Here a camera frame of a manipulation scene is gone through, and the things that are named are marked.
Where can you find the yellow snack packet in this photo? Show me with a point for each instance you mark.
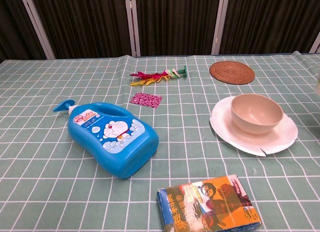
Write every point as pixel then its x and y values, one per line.
pixel 212 207

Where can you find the beige bowl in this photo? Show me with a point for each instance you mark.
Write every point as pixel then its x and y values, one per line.
pixel 255 117

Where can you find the dark pleated screen panel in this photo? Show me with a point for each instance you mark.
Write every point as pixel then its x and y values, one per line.
pixel 85 24
pixel 12 27
pixel 175 22
pixel 270 22

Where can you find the round woven rattan coaster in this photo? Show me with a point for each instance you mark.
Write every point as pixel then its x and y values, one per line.
pixel 232 72

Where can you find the pink patterned packet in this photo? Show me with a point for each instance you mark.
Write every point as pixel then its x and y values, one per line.
pixel 146 100

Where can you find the green checkered tablecloth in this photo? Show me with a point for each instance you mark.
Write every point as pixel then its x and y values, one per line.
pixel 50 192

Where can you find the white paper plate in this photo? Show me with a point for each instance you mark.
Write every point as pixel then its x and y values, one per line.
pixel 250 145

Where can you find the colourful feather shuttlecock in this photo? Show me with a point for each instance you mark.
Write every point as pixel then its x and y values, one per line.
pixel 157 75

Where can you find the blue cartoon detergent bottle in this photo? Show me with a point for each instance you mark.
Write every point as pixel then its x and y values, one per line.
pixel 112 144

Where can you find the white partition frame post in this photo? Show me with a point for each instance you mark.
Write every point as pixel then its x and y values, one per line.
pixel 132 24
pixel 315 44
pixel 37 24
pixel 220 24

